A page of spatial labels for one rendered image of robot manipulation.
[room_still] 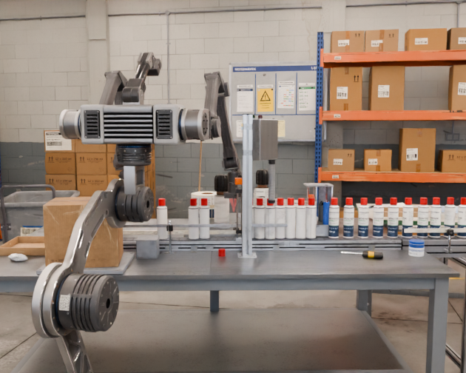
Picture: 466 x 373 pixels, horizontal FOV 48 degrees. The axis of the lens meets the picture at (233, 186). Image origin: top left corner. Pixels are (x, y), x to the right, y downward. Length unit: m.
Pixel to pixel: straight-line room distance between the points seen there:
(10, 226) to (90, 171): 1.57
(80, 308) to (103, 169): 4.41
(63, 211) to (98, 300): 0.68
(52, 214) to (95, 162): 3.81
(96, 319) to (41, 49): 6.69
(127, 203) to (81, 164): 4.07
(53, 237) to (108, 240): 0.22
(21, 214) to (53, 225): 2.50
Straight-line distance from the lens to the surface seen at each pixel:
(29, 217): 4.76
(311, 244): 2.63
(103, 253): 2.28
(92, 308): 1.68
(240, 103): 6.94
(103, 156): 6.02
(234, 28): 7.20
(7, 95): 8.37
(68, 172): 6.18
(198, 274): 2.20
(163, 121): 2.00
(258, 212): 2.59
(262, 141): 2.41
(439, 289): 2.43
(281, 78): 6.90
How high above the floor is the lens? 1.45
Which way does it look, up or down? 7 degrees down
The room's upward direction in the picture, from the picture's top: straight up
